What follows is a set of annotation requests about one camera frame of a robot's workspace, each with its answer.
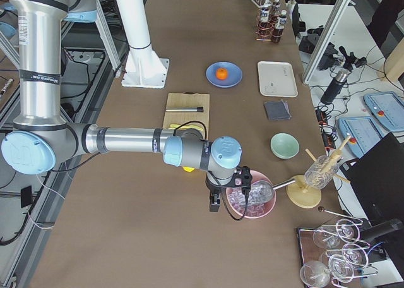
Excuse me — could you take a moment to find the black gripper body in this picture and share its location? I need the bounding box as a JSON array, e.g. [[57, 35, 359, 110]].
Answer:
[[205, 166, 253, 199]]

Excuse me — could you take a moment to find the blue plate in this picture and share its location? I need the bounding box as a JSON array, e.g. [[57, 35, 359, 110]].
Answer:
[[205, 61, 243, 88]]

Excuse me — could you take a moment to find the orange fruit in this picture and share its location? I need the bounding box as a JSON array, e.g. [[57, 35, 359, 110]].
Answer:
[[215, 68, 229, 80]]

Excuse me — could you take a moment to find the pink bowl with ice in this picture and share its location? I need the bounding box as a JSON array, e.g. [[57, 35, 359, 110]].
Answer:
[[226, 170, 276, 219]]

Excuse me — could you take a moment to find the metal ice scoop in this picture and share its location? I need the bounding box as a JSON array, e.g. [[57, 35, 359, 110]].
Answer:
[[248, 178, 295, 206]]

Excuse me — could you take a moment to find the yellow lemon left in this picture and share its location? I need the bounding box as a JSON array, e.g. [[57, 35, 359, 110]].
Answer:
[[183, 166, 195, 172]]

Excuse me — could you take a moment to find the green bowl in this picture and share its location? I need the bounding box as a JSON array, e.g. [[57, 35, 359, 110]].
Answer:
[[270, 133, 300, 159]]

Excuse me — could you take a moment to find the wooden cup stand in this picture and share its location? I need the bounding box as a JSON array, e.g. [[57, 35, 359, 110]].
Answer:
[[286, 135, 350, 208]]

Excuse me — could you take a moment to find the dark grey cloth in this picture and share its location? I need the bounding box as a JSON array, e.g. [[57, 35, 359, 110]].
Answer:
[[264, 100, 292, 121]]

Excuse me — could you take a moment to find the clear glass cup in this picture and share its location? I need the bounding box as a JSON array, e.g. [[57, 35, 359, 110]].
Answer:
[[304, 155, 338, 189]]

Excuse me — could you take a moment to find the metal knife on board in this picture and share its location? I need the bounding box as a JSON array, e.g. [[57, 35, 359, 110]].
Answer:
[[165, 106, 204, 112]]

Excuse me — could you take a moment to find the yellow lemon half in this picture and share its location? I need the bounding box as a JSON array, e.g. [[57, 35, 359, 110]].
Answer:
[[169, 124, 203, 131]]

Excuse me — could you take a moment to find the wooden cutting board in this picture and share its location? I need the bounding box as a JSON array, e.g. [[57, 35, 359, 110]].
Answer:
[[163, 93, 210, 131]]

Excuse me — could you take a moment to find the black power strip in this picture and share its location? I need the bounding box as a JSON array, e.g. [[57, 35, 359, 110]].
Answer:
[[314, 105, 338, 150]]

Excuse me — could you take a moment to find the wine glass upper left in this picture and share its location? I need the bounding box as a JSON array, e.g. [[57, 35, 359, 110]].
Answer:
[[312, 225, 340, 249]]

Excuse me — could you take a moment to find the wine glass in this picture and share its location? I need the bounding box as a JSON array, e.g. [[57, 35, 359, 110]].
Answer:
[[312, 225, 340, 249], [335, 219, 360, 243], [299, 261, 331, 287]]

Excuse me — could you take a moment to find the white tray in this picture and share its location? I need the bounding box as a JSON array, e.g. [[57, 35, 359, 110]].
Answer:
[[258, 61, 298, 98]]

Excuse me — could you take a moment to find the wine glass upper right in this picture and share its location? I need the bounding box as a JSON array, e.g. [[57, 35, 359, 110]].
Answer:
[[335, 219, 360, 243]]

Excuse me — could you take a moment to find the dark tray with glasses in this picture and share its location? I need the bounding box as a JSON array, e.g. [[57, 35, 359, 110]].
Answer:
[[297, 228, 379, 287]]

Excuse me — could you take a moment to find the wine glass front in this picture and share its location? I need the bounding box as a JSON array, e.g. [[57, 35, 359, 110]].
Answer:
[[299, 261, 331, 287]]

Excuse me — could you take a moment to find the blue teach pendant lower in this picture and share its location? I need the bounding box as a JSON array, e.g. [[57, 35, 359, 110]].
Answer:
[[338, 116, 384, 158]]

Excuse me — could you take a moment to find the blue teach pendant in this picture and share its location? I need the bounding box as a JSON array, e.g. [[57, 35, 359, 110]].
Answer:
[[363, 92, 403, 132], [338, 116, 384, 158]]

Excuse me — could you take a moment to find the black laptop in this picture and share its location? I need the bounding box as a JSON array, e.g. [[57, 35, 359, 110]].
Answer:
[[340, 133, 403, 220]]

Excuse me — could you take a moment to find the black thermos bottle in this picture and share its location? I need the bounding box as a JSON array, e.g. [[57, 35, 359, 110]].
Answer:
[[320, 68, 350, 105]]

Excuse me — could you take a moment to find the white pillar base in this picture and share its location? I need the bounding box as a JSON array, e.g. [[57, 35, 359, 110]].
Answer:
[[116, 0, 169, 89]]

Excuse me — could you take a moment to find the tea bottle left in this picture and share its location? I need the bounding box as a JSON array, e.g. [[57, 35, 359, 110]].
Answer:
[[258, 4, 271, 38]]

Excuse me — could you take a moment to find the tea bottle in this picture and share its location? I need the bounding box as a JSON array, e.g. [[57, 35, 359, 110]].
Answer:
[[258, 4, 271, 38], [271, 10, 287, 43], [271, 0, 280, 21]]

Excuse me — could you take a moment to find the blue teach pendant upper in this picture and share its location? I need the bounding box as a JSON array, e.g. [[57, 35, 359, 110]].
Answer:
[[363, 92, 403, 132]]

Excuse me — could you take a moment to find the tea bottle front right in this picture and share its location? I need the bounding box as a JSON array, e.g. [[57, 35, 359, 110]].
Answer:
[[271, 10, 287, 43]]

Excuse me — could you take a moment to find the tea bottle back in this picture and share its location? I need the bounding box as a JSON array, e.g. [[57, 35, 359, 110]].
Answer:
[[271, 0, 280, 21]]

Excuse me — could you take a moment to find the copper wire bottle rack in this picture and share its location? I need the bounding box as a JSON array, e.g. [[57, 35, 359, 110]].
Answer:
[[255, 4, 274, 41]]

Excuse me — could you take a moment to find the aluminium frame post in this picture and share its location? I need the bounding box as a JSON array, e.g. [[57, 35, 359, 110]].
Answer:
[[302, 0, 351, 85]]

